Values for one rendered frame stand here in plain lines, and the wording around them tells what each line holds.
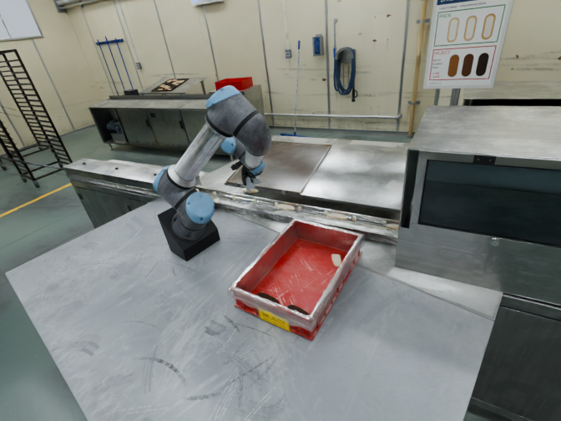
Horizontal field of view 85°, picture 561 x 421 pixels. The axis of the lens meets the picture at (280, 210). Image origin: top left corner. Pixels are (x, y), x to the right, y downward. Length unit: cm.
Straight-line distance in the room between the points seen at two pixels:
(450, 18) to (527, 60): 308
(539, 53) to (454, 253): 398
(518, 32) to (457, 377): 433
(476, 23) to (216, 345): 182
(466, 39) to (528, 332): 135
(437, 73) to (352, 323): 141
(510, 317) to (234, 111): 118
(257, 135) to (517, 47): 421
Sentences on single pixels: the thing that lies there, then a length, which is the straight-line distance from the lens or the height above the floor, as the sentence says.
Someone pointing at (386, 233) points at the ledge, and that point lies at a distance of 139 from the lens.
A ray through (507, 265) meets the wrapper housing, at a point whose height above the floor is 94.
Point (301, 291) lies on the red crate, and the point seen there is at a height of 82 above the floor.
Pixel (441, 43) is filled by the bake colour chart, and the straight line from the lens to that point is 197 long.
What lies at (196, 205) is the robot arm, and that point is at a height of 111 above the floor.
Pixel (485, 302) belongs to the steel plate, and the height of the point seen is 82.
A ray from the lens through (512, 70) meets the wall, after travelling 498.
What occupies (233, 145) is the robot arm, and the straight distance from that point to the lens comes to 141.
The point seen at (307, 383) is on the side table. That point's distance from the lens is 97.
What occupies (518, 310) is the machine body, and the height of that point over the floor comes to 75.
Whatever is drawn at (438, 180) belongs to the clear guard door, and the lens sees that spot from 107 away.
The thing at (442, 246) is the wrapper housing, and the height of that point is 96.
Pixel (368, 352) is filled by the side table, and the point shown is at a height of 82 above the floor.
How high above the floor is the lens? 167
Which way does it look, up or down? 31 degrees down
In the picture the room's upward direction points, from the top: 7 degrees counter-clockwise
